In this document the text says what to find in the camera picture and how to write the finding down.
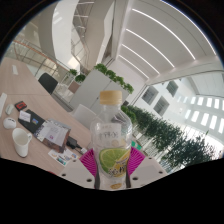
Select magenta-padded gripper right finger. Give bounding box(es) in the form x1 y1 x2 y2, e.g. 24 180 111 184
126 146 168 190

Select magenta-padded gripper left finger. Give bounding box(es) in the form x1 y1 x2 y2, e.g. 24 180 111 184
58 148 98 190

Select clear lime-label drink bottle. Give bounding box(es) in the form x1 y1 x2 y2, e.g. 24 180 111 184
89 89 134 191

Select colourful sticker sheet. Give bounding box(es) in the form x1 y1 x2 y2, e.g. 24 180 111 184
48 148 80 167

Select black power adapter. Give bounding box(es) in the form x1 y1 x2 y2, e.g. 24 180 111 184
65 135 83 151

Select row of green hedge plants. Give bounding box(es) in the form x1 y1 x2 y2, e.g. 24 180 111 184
120 104 224 173

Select silver printed magazine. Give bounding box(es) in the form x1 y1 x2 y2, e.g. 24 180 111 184
33 119 72 154

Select white chair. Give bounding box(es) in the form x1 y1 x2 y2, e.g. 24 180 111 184
72 103 98 130

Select white mug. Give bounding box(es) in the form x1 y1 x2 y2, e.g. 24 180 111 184
11 127 33 158

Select small white foil packet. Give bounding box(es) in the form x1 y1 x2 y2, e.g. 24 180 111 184
18 110 33 123

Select white computer mouse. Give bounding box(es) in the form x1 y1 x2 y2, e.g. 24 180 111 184
2 117 17 130

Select white cabinet with plants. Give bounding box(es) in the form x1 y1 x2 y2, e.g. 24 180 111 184
68 63 135 116

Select small red black phone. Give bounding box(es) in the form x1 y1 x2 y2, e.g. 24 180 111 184
14 100 28 112

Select small white grey device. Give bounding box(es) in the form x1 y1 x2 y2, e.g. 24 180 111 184
4 103 15 116

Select black chair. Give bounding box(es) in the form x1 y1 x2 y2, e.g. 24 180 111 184
37 72 59 96

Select planter with green plants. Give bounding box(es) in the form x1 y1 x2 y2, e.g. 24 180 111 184
61 68 87 95

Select white power strip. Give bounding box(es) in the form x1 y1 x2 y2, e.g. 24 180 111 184
0 92 8 118

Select white paper note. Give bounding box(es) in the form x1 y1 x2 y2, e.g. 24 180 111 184
11 64 20 76

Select ceiling strip lights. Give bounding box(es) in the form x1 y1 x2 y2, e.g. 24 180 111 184
118 7 198 80

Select glass balustrade with wooden rail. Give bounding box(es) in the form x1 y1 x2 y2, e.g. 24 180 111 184
8 37 69 78

